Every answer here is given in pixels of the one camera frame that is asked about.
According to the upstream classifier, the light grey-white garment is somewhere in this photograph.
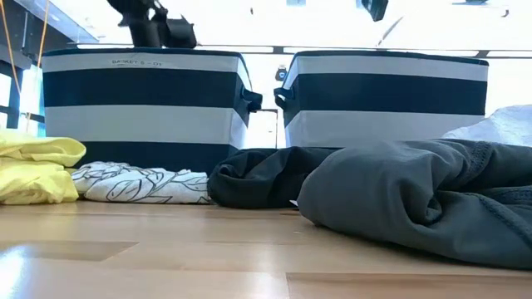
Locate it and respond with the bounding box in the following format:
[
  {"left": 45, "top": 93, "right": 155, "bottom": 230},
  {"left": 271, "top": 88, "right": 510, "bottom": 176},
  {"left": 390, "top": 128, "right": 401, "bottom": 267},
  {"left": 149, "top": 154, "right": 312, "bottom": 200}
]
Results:
[{"left": 442, "top": 104, "right": 532, "bottom": 147}]

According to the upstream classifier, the dark grey garment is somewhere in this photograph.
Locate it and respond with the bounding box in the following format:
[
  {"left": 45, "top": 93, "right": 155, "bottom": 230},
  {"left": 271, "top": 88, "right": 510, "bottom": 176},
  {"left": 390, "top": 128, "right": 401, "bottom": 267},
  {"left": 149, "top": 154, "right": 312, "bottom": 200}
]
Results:
[{"left": 297, "top": 139, "right": 532, "bottom": 270}]

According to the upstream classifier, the striped fabric basket with label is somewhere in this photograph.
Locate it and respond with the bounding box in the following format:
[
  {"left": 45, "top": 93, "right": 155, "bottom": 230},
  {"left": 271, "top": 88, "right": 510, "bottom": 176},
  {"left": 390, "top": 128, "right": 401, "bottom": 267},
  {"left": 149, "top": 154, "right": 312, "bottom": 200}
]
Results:
[{"left": 41, "top": 47, "right": 264, "bottom": 175}]

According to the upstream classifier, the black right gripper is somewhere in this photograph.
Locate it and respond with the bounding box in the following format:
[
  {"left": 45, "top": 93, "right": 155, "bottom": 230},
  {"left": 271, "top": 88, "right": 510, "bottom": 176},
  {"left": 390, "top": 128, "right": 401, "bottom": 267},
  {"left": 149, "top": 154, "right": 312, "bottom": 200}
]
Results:
[{"left": 360, "top": 0, "right": 390, "bottom": 22}]

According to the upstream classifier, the striped fabric basket without label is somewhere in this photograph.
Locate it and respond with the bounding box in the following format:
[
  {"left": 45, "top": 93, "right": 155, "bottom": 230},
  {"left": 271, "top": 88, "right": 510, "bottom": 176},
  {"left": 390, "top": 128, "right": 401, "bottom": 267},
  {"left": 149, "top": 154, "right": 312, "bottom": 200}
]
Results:
[{"left": 273, "top": 50, "right": 490, "bottom": 150}]

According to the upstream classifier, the white leaf-print garment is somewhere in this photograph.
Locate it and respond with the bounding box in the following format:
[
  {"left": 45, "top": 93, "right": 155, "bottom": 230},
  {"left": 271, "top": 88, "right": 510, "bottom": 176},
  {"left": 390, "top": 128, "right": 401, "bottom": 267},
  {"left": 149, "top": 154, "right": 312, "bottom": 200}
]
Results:
[{"left": 71, "top": 160, "right": 211, "bottom": 205}]

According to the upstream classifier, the yellow garment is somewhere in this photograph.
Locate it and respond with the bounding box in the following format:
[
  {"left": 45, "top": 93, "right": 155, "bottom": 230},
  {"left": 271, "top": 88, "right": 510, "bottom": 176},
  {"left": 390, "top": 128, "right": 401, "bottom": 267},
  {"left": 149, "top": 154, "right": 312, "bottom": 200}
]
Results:
[{"left": 0, "top": 128, "right": 87, "bottom": 206}]

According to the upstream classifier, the orange cable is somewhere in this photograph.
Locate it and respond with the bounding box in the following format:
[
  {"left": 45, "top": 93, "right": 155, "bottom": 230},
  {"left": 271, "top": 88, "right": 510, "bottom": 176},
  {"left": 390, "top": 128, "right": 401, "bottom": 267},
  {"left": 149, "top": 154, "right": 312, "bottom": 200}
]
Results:
[
  {"left": 24, "top": 0, "right": 51, "bottom": 130},
  {"left": 0, "top": 0, "right": 22, "bottom": 96}
]

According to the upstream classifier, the black garment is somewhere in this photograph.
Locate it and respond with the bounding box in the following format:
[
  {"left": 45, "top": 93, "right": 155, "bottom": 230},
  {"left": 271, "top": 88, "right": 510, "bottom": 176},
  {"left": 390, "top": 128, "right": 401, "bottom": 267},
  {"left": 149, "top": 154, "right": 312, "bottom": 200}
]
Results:
[{"left": 207, "top": 146, "right": 337, "bottom": 209}]

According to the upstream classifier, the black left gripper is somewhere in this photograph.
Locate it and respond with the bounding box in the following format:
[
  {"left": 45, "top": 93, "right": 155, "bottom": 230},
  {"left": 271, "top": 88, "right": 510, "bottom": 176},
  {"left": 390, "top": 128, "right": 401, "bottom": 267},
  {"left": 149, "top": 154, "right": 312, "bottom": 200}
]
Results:
[{"left": 153, "top": 3, "right": 199, "bottom": 49}]

